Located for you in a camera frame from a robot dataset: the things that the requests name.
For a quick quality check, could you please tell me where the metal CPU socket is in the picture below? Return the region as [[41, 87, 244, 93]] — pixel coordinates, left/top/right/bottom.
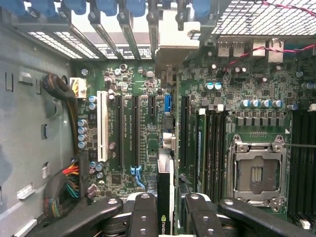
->
[[227, 134, 288, 208]]

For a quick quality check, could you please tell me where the long black expansion slot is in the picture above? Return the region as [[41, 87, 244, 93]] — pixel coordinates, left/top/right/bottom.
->
[[115, 95, 123, 168], [181, 95, 190, 169], [131, 95, 140, 169]]

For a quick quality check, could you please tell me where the white expansion slot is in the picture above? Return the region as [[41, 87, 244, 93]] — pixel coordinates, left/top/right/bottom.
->
[[96, 90, 109, 161]]

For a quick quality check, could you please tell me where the short black expansion slot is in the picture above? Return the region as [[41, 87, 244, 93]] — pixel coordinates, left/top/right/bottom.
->
[[148, 95, 157, 117]]

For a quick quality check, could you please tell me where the blue expansion slot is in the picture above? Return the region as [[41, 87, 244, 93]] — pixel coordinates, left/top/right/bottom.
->
[[163, 94, 173, 115]]

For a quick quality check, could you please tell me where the socket locking lever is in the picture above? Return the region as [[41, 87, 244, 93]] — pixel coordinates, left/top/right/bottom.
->
[[283, 144, 316, 149]]

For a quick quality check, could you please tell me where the green motherboard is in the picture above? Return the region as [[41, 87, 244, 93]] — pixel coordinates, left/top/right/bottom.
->
[[70, 37, 316, 228]]

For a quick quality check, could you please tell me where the black open PC case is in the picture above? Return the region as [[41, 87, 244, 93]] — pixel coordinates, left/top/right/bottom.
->
[[0, 0, 316, 237]]

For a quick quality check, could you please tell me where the multicoloured power wire bundle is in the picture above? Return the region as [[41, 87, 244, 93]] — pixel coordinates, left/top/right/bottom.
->
[[42, 153, 89, 219]]

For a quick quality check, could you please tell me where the black sleeved power cable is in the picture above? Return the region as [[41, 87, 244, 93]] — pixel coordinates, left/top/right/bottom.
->
[[41, 73, 87, 154]]

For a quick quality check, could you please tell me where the red black twisted wire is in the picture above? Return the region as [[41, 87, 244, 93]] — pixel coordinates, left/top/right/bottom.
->
[[222, 0, 316, 82]]

